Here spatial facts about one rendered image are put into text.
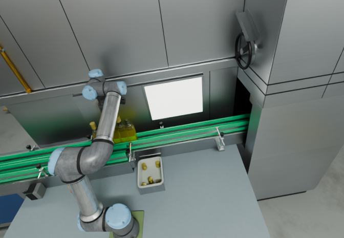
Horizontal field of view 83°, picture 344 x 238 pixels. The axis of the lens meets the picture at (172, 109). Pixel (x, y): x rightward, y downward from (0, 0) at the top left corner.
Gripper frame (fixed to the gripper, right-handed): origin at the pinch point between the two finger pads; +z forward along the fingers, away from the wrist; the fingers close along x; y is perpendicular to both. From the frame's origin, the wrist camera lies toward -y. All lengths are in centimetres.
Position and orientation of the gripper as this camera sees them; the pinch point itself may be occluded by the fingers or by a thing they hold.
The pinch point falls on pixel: (116, 117)
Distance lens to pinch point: 136.5
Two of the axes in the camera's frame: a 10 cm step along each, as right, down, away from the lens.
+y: -9.8, 1.8, -0.3
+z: 1.2, 7.7, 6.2
